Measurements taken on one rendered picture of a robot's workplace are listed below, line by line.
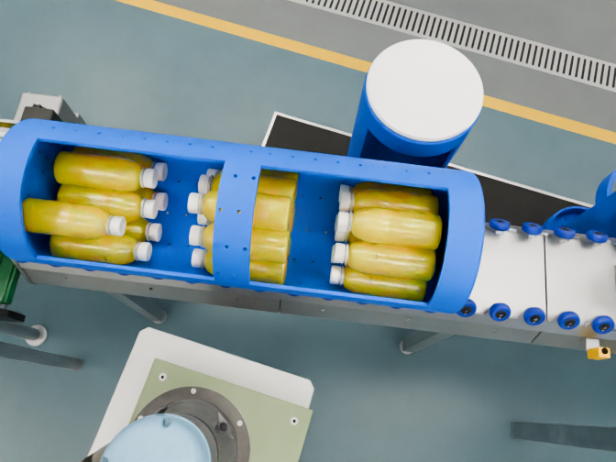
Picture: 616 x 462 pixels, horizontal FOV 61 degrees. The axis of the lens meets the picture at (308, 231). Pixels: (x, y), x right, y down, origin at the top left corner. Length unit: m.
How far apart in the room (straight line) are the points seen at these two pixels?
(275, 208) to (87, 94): 1.79
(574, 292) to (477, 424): 0.98
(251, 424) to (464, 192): 0.53
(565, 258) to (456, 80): 0.49
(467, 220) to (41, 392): 1.76
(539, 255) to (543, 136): 1.37
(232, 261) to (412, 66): 0.67
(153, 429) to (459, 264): 0.57
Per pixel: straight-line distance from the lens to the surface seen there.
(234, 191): 0.92
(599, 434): 1.71
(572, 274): 1.35
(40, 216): 1.11
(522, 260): 1.31
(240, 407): 0.87
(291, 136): 2.20
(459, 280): 0.96
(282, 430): 0.87
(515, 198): 2.28
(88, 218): 1.08
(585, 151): 2.70
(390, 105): 1.25
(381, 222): 0.97
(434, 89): 1.30
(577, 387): 2.36
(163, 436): 0.66
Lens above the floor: 2.07
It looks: 71 degrees down
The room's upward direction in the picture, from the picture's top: 6 degrees clockwise
